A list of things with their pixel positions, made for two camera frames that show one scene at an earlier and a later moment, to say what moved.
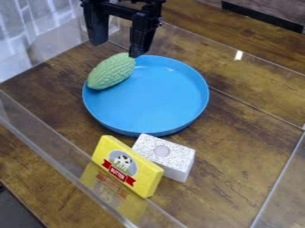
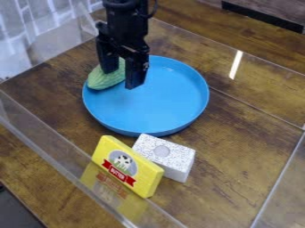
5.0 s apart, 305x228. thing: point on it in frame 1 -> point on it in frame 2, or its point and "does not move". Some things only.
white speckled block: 173,158 does not move
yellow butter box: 125,165 does not move
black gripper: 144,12 -> 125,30
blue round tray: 162,98 does not move
